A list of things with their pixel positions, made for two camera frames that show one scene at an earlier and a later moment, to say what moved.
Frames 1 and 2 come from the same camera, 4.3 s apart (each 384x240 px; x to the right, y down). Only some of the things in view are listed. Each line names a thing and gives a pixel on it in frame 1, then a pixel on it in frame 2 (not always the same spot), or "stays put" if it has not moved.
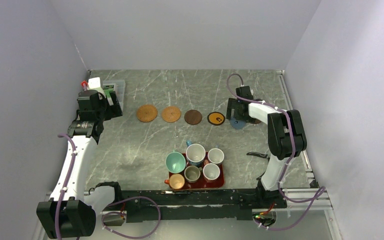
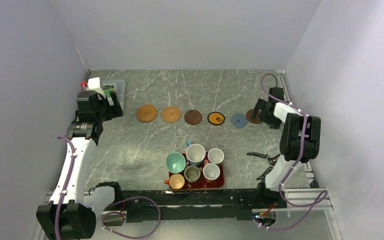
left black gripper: x=115 y=110 stays put
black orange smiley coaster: x=216 y=118 stays put
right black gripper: x=233 y=104 → x=274 y=123
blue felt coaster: x=237 y=124 stays put
